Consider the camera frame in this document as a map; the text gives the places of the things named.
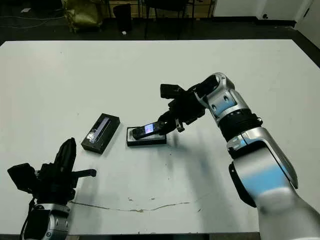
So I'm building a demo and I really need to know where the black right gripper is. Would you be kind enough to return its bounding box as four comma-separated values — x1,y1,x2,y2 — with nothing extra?
157,90,206,135

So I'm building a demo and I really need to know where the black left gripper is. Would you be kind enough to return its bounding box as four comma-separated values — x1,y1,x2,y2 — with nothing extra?
33,137,97,203

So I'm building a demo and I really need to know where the black handheld camera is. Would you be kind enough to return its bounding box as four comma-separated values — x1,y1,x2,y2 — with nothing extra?
131,121,166,141

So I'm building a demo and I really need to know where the black box lid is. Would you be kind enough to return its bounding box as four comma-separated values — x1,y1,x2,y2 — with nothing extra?
81,113,121,156

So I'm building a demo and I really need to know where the black box white insert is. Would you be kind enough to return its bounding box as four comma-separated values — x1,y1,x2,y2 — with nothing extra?
126,126,168,148

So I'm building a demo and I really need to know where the black waste bin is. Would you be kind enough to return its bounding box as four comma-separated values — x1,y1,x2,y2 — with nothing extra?
112,3,132,33

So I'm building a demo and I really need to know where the black chair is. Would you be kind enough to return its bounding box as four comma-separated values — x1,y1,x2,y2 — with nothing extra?
143,0,196,40

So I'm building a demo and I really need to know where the wooden shelving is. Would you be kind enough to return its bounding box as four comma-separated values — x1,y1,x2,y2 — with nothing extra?
104,0,216,19

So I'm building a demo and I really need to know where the yellowish plastic bag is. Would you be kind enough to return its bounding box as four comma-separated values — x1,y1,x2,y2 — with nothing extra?
63,0,103,32

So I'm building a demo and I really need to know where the white door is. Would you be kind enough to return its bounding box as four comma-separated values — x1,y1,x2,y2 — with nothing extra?
294,0,320,68

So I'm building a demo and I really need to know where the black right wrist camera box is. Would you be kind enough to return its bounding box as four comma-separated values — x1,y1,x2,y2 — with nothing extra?
159,83,188,101

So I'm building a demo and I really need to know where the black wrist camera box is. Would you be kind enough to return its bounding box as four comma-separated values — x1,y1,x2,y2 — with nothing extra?
7,162,38,194
159,83,188,101

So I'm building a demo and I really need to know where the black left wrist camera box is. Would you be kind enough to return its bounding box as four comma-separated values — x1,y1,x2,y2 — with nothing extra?
7,162,38,194

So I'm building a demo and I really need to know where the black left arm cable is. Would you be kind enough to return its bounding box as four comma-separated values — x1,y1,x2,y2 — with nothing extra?
21,197,36,236

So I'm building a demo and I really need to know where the thin white cable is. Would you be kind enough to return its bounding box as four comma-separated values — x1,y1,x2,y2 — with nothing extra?
0,12,66,30

